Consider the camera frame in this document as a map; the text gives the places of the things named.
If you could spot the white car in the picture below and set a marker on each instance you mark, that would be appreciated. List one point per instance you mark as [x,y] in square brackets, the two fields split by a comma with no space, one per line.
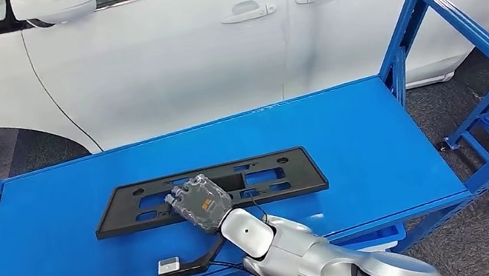
[163,71]

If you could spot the blue metal shelf rack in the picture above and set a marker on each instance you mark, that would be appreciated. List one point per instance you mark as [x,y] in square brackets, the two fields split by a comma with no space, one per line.
[47,264]

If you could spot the blue plastic bin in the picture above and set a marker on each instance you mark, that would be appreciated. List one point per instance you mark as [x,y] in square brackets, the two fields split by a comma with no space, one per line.
[380,236]

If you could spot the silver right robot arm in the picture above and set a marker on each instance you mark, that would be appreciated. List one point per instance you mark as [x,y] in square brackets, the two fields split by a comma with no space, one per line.
[320,263]

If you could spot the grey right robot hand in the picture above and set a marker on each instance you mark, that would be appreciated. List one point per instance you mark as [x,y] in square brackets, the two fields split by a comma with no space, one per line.
[201,203]

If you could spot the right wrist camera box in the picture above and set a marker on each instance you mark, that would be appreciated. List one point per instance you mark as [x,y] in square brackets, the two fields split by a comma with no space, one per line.
[169,266]

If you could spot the black plastic plate part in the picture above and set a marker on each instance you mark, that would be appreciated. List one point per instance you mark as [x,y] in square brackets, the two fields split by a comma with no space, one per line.
[305,171]

